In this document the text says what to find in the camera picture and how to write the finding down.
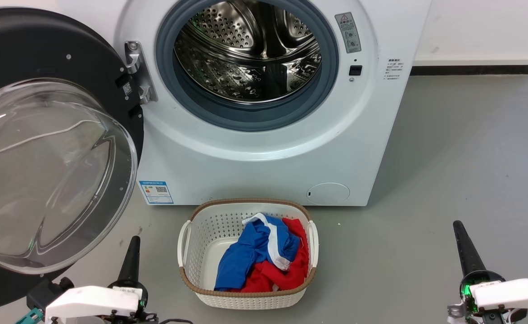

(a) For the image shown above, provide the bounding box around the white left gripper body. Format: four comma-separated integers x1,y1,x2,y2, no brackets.
45,279,149,324

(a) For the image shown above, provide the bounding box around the white front-load washing machine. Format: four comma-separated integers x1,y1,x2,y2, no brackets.
57,0,432,207

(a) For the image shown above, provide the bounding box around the blue garment with white trim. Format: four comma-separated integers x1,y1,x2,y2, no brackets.
214,213,300,292

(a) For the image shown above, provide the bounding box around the blue white energy sticker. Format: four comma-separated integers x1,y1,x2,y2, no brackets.
138,180,174,205

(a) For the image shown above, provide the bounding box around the white perforated laundry basket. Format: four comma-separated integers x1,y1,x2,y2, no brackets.
177,198,319,310

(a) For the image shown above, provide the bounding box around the red garment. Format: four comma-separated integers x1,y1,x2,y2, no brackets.
235,218,310,293

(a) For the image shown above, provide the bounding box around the teal cable connector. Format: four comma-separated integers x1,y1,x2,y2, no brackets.
15,308,44,324

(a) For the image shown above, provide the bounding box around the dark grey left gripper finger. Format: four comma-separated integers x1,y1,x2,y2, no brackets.
118,236,141,286

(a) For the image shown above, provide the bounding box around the black baseboard strip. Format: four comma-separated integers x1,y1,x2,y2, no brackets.
410,65,528,76

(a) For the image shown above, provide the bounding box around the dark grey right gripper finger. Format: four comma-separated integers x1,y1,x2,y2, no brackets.
453,220,487,276

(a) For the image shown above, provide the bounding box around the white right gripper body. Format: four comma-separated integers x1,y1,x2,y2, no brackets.
447,269,528,324

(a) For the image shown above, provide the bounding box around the grey warning sticker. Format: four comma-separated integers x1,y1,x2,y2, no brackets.
334,12,362,54

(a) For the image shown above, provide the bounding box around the silver metal door hinge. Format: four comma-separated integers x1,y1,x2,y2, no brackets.
124,40,158,104

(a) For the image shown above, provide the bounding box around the stainless steel washer drum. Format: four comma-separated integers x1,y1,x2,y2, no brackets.
174,0,323,105

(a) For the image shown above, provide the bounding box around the washer door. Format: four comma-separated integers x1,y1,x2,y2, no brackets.
0,7,145,312

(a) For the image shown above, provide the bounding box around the round white filter cover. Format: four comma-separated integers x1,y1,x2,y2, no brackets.
307,183,351,205

